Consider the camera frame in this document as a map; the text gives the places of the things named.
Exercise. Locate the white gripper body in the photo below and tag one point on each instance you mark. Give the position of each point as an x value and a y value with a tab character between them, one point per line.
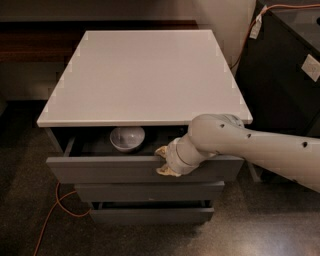
172	157

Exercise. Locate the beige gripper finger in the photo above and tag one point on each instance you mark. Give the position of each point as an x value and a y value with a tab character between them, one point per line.
162	151
165	170

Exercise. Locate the grey top drawer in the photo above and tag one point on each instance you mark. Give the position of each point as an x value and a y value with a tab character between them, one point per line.
90	158

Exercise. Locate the grey drawer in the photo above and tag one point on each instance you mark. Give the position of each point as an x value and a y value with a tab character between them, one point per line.
145	213
149	192
90	158

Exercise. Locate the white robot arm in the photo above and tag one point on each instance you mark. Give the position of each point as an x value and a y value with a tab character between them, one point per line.
293	157

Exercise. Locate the grey middle drawer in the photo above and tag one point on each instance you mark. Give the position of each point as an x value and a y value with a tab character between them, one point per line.
149	192

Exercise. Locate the grey bottom drawer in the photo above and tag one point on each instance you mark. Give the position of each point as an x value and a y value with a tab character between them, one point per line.
145	213

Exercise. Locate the grey drawer cabinet white top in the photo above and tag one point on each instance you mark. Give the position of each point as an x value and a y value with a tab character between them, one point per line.
141	78

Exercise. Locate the white bowl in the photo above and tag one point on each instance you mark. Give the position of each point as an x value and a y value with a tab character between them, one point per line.
127	139

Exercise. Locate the black cabinet on right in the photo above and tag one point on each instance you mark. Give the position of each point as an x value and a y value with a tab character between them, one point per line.
283	98

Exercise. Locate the white label on cabinet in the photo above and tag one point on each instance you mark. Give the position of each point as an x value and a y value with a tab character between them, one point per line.
311	67

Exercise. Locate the dark wooden bench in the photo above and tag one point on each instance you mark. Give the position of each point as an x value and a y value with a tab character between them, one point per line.
50	41

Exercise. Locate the white cable tag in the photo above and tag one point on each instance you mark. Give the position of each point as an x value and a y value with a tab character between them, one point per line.
256	27

